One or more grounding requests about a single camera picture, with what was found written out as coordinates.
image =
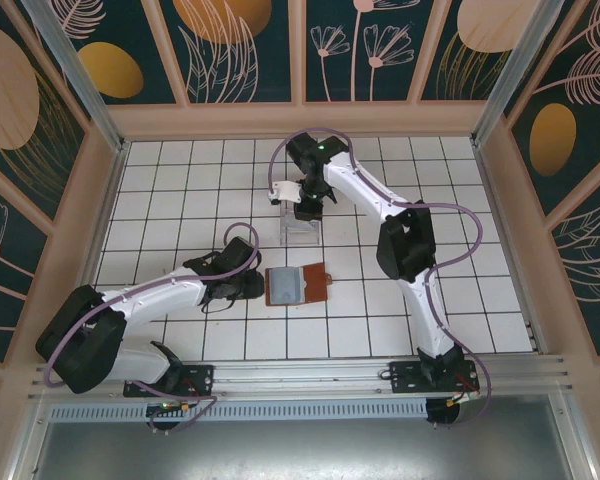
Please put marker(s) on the aluminium frame post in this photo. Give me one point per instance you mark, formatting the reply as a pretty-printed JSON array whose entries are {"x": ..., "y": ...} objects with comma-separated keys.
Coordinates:
[
  {"x": 520, "y": 75},
  {"x": 77, "y": 75}
]

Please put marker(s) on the aluminium mounting rail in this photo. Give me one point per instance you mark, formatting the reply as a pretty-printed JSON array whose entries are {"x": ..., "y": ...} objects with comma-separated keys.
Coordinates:
[{"x": 305, "y": 375}]

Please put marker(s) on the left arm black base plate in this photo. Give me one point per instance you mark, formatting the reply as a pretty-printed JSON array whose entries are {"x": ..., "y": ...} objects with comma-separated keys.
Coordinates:
[{"x": 200, "y": 380}]

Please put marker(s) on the grey metal sheet panel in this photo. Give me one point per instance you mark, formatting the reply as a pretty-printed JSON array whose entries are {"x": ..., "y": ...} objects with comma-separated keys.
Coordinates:
[{"x": 305, "y": 450}]

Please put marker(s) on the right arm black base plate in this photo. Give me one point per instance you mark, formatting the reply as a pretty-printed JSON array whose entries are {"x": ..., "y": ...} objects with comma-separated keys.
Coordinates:
[{"x": 405, "y": 380}]

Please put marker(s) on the brown leather card holder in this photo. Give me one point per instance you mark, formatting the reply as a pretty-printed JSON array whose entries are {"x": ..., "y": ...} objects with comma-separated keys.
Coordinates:
[{"x": 312, "y": 285}]

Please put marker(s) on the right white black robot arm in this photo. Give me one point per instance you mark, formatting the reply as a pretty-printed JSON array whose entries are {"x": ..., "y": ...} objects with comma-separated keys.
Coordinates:
[{"x": 360, "y": 185}]

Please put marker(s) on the clear acrylic card stand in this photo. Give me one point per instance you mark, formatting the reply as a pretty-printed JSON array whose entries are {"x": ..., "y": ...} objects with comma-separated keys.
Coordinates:
[{"x": 300, "y": 232}]

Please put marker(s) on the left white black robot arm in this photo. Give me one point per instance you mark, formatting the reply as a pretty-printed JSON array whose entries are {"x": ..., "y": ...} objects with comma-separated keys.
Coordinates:
[{"x": 155, "y": 297}]

